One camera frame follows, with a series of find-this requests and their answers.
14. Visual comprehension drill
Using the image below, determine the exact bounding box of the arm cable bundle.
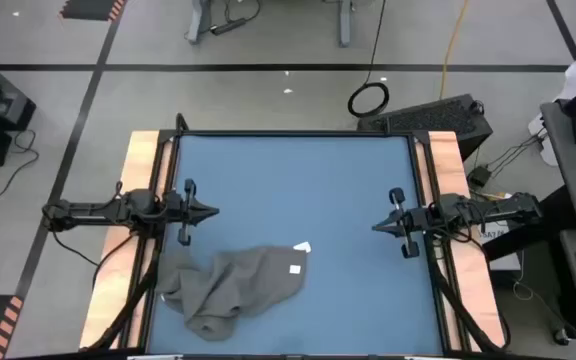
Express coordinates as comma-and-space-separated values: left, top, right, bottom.
81, 234, 164, 354
425, 239, 512, 354

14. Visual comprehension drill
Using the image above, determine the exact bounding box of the white printed sheet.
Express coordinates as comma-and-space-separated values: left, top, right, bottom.
476, 219, 512, 247

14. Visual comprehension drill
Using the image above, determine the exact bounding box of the thin black floor cable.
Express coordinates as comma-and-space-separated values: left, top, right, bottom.
0, 129, 40, 198

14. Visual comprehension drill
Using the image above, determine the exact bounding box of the black table frame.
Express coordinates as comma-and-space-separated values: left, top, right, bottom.
132, 113, 474, 360

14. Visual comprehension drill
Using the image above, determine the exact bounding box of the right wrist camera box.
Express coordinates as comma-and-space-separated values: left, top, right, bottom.
411, 206, 437, 227

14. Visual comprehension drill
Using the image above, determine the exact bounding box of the blue table mat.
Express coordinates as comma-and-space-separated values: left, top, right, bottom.
146, 134, 444, 357

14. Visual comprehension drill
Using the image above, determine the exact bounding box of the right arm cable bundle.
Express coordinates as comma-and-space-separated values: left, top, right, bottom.
425, 239, 512, 354

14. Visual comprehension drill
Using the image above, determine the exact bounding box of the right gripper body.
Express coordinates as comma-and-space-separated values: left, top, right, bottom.
406, 205, 440, 237

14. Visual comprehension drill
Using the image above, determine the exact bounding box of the black cable with coil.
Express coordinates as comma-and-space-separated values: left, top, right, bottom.
346, 0, 391, 119

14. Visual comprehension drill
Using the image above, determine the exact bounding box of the yellow cable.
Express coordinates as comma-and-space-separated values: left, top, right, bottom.
438, 0, 471, 100

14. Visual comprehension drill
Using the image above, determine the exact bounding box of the black power adapter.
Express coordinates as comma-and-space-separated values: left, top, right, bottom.
467, 166, 493, 189

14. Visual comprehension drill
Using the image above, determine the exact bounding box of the grey waffle-weave towel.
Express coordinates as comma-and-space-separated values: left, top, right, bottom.
153, 244, 310, 343

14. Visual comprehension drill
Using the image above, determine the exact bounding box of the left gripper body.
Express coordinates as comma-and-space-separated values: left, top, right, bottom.
160, 190, 188, 233

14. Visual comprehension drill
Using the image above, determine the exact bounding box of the grey desk leg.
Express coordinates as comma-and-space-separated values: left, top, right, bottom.
336, 0, 353, 49
185, 0, 214, 45

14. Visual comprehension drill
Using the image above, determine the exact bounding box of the black computer tower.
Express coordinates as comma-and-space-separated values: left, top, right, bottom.
356, 93, 494, 161

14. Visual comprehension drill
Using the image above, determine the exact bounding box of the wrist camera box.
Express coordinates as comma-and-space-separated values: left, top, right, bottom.
411, 206, 437, 227
161, 193, 185, 215

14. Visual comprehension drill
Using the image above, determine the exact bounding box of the black power strip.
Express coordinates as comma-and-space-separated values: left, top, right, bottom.
210, 17, 248, 37

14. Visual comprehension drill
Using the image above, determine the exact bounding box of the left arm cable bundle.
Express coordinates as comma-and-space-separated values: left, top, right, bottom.
81, 234, 164, 354

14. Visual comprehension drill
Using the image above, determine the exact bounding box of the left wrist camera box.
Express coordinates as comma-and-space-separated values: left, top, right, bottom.
161, 193, 185, 215

